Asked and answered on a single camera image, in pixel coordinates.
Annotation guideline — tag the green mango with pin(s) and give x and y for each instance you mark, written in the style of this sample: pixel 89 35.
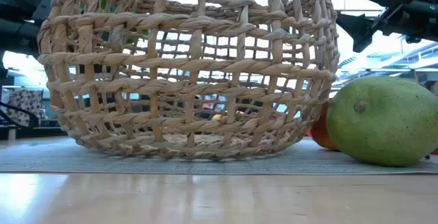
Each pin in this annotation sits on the green mango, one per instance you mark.
pixel 383 128

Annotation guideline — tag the red peach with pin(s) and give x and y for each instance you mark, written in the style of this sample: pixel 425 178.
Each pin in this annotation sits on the red peach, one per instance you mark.
pixel 321 135

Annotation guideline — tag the woven wicker basket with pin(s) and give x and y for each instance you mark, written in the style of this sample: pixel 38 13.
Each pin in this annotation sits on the woven wicker basket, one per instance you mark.
pixel 191 152

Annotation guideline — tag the black ceiling fixture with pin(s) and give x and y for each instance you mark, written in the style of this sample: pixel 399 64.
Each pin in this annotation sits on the black ceiling fixture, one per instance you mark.
pixel 413 39

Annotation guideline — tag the green leafy plant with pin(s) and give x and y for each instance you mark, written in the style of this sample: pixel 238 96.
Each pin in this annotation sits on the green leafy plant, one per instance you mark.
pixel 103 5

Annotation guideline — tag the floral patterned cushion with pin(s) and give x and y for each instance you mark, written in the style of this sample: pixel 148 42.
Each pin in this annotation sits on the floral patterned cushion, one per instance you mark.
pixel 24 102

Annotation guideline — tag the grey woven placemat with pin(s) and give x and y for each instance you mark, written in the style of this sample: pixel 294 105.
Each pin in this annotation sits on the grey woven placemat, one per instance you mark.
pixel 219 166

